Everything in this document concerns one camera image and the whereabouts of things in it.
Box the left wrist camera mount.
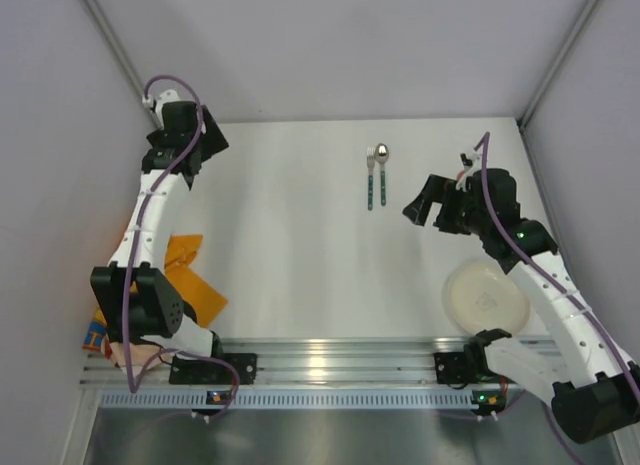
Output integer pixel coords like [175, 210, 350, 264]
[141, 89, 181, 128]

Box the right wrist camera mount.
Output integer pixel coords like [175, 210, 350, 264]
[456, 146, 484, 191]

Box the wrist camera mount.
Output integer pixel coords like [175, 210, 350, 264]
[141, 89, 181, 128]
[456, 146, 484, 191]

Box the aluminium mounting rail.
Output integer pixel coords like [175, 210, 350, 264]
[79, 334, 566, 389]

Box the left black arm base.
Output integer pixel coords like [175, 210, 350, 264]
[168, 353, 258, 385]

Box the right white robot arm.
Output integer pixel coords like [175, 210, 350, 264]
[403, 168, 639, 444]

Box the orange Mickey Mouse placemat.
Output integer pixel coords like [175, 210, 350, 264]
[82, 234, 228, 367]

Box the slotted grey cable duct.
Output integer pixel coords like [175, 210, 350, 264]
[100, 389, 506, 414]

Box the cream white plate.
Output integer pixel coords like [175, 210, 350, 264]
[442, 259, 531, 335]

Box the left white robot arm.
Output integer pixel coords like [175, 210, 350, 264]
[90, 90, 229, 357]

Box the green handled fork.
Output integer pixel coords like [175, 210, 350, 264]
[366, 147, 376, 211]

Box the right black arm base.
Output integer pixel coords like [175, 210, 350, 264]
[433, 351, 501, 389]

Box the green handled spoon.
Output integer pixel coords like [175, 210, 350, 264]
[375, 143, 389, 206]

